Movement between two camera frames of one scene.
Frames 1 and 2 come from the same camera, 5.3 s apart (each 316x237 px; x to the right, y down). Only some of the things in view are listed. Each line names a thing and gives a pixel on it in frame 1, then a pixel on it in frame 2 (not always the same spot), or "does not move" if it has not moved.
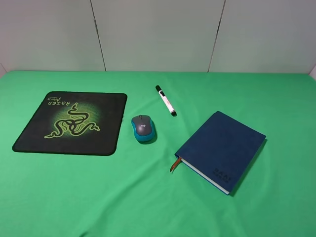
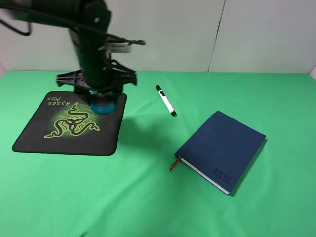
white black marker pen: x=173 y=112 does not move
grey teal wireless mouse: x=144 y=128 -> x=102 y=103
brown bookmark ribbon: x=175 y=163 does not move
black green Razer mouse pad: x=76 y=123 does not move
